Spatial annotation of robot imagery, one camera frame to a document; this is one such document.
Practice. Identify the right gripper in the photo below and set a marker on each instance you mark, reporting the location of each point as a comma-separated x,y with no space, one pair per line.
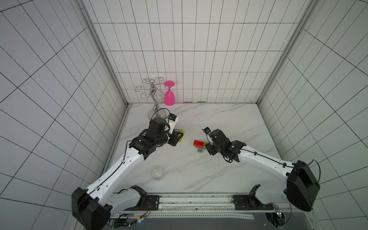
211,145

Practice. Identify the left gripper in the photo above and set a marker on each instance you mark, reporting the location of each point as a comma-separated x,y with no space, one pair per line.
174,140

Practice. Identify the red lego brick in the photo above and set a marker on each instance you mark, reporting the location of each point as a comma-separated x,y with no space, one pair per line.
199,144

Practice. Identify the long lime lego brick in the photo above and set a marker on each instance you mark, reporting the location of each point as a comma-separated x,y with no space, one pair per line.
181,135

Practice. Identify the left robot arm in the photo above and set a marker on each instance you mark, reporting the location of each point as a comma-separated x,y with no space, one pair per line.
94,206

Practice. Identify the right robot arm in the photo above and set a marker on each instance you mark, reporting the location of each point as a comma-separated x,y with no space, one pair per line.
297,185

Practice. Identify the pink plastic wine glass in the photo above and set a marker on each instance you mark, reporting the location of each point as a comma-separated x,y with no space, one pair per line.
169,99

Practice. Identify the clear glass cup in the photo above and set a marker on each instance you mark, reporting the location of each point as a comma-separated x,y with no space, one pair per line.
157,173

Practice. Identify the silver glass holder stand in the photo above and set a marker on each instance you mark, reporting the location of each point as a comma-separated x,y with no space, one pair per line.
151,90

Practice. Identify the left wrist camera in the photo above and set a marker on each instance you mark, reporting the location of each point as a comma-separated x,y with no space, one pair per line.
172,120

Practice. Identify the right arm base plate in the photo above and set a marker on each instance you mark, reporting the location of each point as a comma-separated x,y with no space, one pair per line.
249,202

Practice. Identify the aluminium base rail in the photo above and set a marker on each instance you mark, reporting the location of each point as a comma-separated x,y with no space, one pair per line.
205,205

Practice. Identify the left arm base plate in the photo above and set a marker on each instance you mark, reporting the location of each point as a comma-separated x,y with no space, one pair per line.
149,203

